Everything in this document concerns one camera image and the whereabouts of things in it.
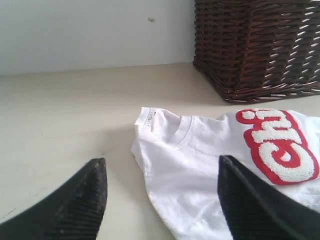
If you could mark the dark brown wicker basket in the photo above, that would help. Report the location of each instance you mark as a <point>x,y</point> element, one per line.
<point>254,51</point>

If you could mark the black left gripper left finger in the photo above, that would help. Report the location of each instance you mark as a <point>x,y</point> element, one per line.
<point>74,211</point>

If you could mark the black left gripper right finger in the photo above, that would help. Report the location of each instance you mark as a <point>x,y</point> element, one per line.
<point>254,210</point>

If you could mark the white t-shirt with red lettering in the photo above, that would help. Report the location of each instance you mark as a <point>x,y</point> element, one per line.
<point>179,158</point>

